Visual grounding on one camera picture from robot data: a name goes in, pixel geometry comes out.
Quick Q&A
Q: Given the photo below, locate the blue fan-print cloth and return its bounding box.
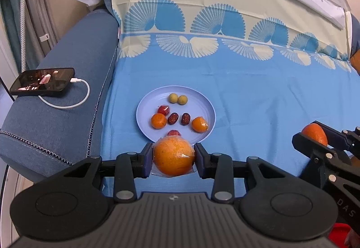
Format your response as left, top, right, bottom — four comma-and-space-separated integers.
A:
100, 0, 360, 198

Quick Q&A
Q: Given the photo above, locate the blue sofa armrest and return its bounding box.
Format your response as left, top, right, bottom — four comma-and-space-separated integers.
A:
0, 9, 119, 184

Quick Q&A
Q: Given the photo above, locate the red cloth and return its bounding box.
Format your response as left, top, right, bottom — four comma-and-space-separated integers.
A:
328, 223, 356, 248

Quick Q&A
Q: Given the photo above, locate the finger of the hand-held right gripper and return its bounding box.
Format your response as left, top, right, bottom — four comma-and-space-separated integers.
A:
313, 121, 360, 153
292, 132, 350, 166

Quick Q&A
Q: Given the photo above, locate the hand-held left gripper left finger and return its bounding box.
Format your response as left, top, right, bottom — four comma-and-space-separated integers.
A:
63, 142, 155, 204

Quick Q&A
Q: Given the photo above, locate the large plastic-wrapped orange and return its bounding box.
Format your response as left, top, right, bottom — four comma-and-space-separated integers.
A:
152, 136, 196, 177

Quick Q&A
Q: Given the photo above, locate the pale blue round plate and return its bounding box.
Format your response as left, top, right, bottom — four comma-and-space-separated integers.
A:
136, 86, 216, 144

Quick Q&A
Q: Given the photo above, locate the large deep orange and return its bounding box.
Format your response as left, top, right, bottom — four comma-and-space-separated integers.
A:
301, 123, 329, 147

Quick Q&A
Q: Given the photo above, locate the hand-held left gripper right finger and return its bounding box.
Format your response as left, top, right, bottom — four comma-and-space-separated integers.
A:
194, 142, 291, 204

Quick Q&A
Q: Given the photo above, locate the black smartphone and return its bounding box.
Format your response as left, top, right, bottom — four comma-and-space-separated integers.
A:
9, 67, 76, 97

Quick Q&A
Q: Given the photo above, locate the small orange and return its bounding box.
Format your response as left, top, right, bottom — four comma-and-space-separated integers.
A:
191, 116, 209, 133
151, 113, 167, 129

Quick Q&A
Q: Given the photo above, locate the blue cushion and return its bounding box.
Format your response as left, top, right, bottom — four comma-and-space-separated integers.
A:
350, 12, 360, 54

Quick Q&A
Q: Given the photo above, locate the white charging cable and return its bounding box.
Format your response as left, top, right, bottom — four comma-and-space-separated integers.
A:
38, 77, 90, 109

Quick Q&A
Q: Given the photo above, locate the white braided cord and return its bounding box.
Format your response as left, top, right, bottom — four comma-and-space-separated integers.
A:
19, 0, 29, 72

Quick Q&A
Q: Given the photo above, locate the teal curtain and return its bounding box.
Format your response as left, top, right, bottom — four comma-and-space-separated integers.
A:
0, 0, 26, 75

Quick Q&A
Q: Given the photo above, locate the orange cushion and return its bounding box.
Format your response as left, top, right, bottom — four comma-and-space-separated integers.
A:
349, 50, 360, 76

